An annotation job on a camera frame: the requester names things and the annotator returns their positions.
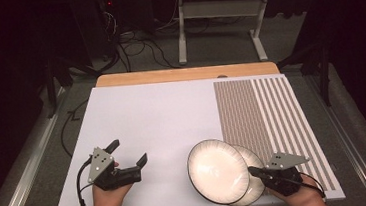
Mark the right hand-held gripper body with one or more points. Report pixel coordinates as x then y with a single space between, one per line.
284 161

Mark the person's right hand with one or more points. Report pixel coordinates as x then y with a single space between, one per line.
304 194

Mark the white plate with dark rim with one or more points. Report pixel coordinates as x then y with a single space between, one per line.
256 190
217 170

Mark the black metal stand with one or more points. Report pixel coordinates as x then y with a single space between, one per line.
324 70
51 91

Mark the metal floor rail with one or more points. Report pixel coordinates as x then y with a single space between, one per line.
352 155
26 173

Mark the person's left hand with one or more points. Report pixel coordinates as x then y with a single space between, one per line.
107 200

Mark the black computer tower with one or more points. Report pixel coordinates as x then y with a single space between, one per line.
94 30

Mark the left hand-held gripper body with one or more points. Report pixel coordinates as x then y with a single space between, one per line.
100 163

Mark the brown striped table mat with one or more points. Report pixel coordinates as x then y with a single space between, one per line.
238 111

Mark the white metal frame desk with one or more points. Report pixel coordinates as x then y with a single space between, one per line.
219 8

